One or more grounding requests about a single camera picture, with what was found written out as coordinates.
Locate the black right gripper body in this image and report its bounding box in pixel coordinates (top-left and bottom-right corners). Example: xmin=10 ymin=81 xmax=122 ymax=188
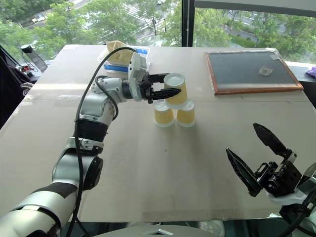
xmin=256 ymin=159 xmax=303 ymax=198

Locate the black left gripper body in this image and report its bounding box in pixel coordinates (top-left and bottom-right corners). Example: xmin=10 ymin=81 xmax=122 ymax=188
xmin=140 ymin=73 xmax=156 ymax=105

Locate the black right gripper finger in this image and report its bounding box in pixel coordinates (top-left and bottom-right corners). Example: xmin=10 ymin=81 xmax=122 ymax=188
xmin=252 ymin=122 xmax=297 ymax=163
xmin=225 ymin=147 xmax=263 ymax=198

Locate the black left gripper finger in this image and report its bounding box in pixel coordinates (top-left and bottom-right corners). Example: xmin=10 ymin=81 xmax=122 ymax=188
xmin=152 ymin=88 xmax=182 ymax=101
xmin=150 ymin=73 xmax=171 ymax=84

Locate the yellow paper cup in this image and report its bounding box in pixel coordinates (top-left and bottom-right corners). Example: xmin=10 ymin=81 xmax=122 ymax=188
xmin=175 ymin=99 xmax=197 ymax=128
xmin=153 ymin=101 xmax=176 ymax=128
xmin=163 ymin=73 xmax=189 ymax=110

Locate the blue white tissue pack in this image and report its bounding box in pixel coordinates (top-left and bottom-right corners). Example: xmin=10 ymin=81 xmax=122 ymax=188
xmin=97 ymin=45 xmax=152 ymax=74

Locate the yellow cloth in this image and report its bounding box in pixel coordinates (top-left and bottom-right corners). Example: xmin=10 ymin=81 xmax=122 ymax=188
xmin=106 ymin=40 xmax=136 ymax=64

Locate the small clear packet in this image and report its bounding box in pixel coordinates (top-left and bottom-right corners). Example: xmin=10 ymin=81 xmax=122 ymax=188
xmin=257 ymin=65 xmax=274 ymax=76

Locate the wood framed blackboard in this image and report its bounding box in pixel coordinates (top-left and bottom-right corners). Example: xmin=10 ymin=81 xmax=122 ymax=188
xmin=203 ymin=49 xmax=305 ymax=96

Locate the purple cloth item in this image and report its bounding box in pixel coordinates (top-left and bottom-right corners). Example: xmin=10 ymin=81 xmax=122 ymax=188
xmin=305 ymin=66 xmax=316 ymax=80

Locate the clear water bottle black lid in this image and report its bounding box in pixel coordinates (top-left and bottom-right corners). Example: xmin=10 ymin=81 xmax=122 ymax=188
xmin=20 ymin=43 xmax=48 ymax=73

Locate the dark chair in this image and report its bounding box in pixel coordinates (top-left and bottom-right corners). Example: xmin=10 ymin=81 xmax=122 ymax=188
xmin=0 ymin=45 xmax=34 ymax=130

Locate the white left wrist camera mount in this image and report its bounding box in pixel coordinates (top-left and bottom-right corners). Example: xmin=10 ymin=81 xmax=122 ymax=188
xmin=127 ymin=52 xmax=150 ymax=101

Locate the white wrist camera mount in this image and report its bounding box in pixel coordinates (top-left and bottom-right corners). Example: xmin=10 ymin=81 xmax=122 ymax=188
xmin=127 ymin=52 xmax=150 ymax=101
xmin=265 ymin=189 xmax=310 ymax=206

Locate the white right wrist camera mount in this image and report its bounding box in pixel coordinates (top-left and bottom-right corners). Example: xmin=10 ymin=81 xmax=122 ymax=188
xmin=265 ymin=189 xmax=310 ymax=206

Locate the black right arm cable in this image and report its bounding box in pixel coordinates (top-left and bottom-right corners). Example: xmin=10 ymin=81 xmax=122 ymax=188
xmin=281 ymin=195 xmax=316 ymax=237

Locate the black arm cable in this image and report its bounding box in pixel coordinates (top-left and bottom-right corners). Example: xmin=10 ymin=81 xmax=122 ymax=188
xmin=65 ymin=46 xmax=139 ymax=237
xmin=281 ymin=195 xmax=316 ymax=237

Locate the dark window frame post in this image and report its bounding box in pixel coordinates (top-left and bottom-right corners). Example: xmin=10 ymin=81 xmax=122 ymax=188
xmin=181 ymin=0 xmax=196 ymax=47

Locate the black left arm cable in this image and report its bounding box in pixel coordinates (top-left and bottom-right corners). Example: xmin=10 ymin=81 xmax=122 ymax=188
xmin=65 ymin=46 xmax=139 ymax=237

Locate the red wired electronics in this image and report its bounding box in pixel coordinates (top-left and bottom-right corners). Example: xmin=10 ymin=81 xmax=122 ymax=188
xmin=16 ymin=64 xmax=35 ymax=78

